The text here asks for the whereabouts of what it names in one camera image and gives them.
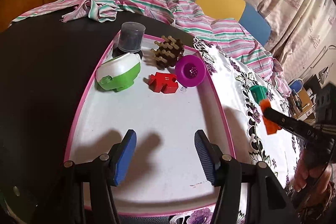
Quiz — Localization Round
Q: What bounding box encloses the orange cube block toy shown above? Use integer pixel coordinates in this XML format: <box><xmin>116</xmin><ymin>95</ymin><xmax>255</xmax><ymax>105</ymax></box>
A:
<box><xmin>259</xmin><ymin>98</ymin><xmax>281</xmax><ymax>136</ymax></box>

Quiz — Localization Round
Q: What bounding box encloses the white green plastic container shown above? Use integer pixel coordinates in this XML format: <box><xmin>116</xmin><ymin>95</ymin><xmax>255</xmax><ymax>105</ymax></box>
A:
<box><xmin>95</xmin><ymin>53</ymin><xmax>141</xmax><ymax>92</ymax></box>

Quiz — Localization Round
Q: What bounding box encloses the green flanged plastic toy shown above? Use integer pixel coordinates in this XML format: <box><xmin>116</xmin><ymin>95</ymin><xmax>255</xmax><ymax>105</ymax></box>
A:
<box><xmin>249</xmin><ymin>85</ymin><xmax>268</xmax><ymax>104</ymax></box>

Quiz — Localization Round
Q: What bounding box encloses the red puzzle piece block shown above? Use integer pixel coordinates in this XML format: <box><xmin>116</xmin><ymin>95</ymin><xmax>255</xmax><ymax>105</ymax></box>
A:
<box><xmin>148</xmin><ymin>72</ymin><xmax>178</xmax><ymax>94</ymax></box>

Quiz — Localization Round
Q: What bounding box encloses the magenta plastic funnel cup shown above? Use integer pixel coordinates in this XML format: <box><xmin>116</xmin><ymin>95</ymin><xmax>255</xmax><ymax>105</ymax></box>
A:
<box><xmin>175</xmin><ymin>55</ymin><xmax>207</xmax><ymax>88</ymax></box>

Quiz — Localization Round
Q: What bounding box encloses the brown scalp massage brush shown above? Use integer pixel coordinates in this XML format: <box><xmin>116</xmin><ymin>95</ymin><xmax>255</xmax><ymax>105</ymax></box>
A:
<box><xmin>150</xmin><ymin>35</ymin><xmax>185</xmax><ymax>69</ymax></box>

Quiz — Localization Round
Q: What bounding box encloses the clear capped black jar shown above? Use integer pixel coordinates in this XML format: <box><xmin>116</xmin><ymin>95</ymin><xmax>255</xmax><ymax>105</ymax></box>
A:
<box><xmin>112</xmin><ymin>22</ymin><xmax>146</xmax><ymax>59</ymax></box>

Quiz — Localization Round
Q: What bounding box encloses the person's right hand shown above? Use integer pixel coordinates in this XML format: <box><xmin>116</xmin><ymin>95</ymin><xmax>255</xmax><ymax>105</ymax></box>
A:
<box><xmin>293</xmin><ymin>149</ymin><xmax>336</xmax><ymax>214</ymax></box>

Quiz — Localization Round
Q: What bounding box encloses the blue object on clutter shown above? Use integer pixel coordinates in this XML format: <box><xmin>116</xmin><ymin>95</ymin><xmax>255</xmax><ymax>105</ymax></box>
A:
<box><xmin>289</xmin><ymin>79</ymin><xmax>303</xmax><ymax>93</ymax></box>

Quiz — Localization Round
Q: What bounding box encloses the white embroidered floral tablecloth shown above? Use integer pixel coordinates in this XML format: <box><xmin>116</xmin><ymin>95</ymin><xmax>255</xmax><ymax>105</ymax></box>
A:
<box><xmin>167</xmin><ymin>36</ymin><xmax>305</xmax><ymax>224</ymax></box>

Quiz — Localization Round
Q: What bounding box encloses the pink shallow tray box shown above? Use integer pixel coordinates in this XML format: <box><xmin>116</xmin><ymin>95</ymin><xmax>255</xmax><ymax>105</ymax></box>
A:
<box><xmin>64</xmin><ymin>35</ymin><xmax>235</xmax><ymax>217</ymax></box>

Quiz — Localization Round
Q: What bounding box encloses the pink green striped cloth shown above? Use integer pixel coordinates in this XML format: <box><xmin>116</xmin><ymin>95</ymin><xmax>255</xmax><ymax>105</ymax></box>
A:
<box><xmin>14</xmin><ymin>0</ymin><xmax>291</xmax><ymax>98</ymax></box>

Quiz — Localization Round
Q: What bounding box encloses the beige patterned curtain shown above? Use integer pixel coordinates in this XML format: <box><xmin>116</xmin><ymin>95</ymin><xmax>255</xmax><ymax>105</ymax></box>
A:
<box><xmin>244</xmin><ymin>0</ymin><xmax>335</xmax><ymax>81</ymax></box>

